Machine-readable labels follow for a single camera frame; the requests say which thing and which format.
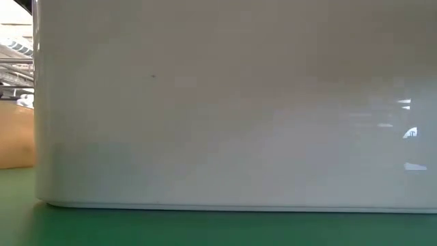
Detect tan translucent plastic basket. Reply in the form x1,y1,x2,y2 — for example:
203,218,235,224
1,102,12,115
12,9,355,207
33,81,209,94
0,100,37,170

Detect white plastic basket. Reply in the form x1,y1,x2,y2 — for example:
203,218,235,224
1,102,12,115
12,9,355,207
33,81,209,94
33,0,437,215

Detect white black striped object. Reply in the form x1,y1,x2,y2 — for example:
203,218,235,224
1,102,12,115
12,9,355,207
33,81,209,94
0,36,34,57

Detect grey metal rail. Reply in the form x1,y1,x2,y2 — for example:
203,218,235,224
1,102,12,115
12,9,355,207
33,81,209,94
0,57,34,65

